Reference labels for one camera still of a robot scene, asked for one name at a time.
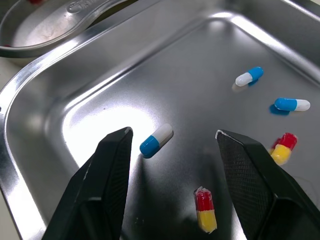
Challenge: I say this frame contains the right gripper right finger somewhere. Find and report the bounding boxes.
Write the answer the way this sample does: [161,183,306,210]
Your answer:
[215,129,320,240]

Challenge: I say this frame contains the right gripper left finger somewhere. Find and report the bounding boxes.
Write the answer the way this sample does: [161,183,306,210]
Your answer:
[42,126,134,240]

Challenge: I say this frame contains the steel tray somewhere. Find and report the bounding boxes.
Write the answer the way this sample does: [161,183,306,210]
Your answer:
[0,0,320,240]

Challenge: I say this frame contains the steel kidney dish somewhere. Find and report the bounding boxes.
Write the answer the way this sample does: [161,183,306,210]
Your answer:
[0,0,143,67]

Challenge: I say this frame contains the red-yellow capsule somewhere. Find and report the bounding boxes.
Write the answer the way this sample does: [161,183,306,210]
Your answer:
[269,132,298,166]
[194,186,217,234]

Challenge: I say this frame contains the blue-white capsule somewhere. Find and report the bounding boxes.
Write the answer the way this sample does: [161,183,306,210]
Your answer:
[274,97,311,112]
[235,66,264,88]
[139,123,174,159]

